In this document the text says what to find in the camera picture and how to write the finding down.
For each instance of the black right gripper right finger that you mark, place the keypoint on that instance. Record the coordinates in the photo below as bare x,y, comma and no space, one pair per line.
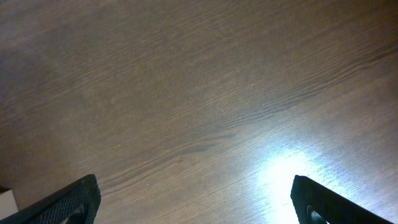
314,203

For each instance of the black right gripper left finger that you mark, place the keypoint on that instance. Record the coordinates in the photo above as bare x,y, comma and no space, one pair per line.
76,203

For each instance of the brown cardboard box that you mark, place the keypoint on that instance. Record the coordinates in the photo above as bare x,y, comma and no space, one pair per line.
8,205

